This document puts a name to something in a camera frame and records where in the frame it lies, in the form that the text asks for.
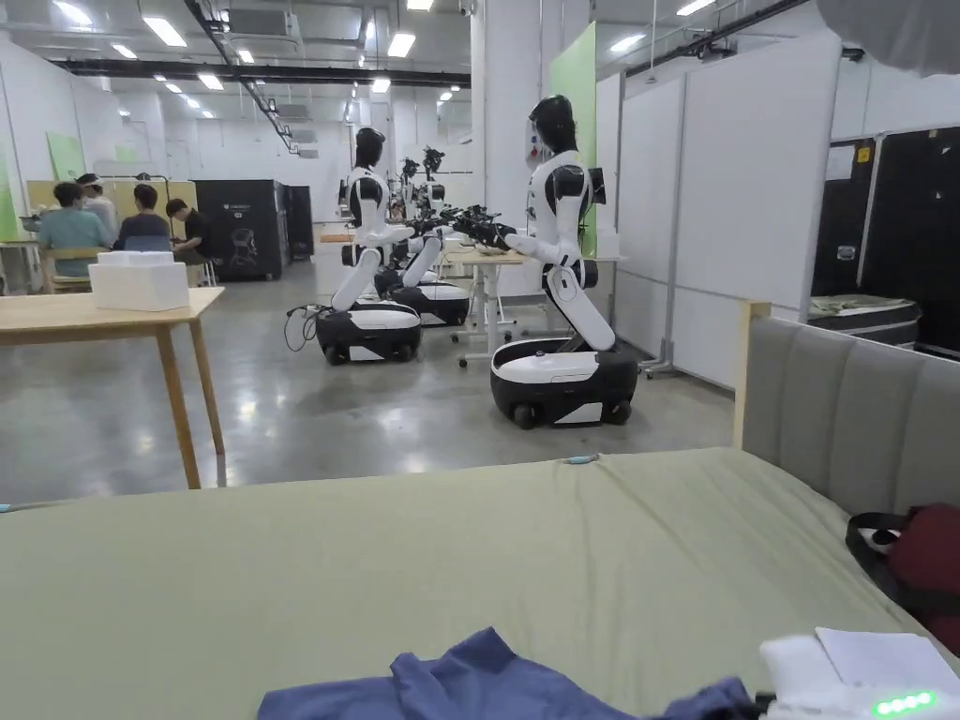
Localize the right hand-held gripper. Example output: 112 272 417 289
757 625 960 720

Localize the dark blue shirt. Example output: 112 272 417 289
258 625 760 720

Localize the dark red and black bag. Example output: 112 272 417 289
846 503 960 655

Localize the grey padded headboard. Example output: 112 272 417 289
733 301 960 518

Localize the stacked mattress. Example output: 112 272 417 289
806 294 923 351

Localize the black flight case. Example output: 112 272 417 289
809 126 960 361

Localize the white and black humanoid robot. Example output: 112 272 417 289
456 95 640 432
373 146 471 328
314 127 423 368

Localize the white desk with wooden top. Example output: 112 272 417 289
442 243 630 368

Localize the bed with pale green sheet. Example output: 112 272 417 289
0 446 960 720

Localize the large black crate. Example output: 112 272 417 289
190 178 293 283

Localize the wooden table with white box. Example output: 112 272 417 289
0 250 228 490

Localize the group of people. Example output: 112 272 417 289
37 173 213 290

